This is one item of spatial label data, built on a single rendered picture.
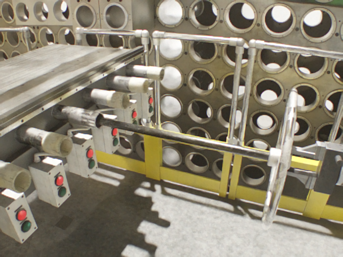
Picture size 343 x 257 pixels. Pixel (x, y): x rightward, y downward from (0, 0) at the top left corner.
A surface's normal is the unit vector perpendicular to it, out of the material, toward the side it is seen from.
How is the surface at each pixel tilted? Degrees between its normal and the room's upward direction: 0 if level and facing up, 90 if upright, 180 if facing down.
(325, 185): 82
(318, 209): 90
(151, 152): 90
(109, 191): 0
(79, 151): 90
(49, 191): 90
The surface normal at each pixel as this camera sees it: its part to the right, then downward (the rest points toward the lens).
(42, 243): 0.00, -0.87
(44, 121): 0.93, 0.18
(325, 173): -0.37, 0.33
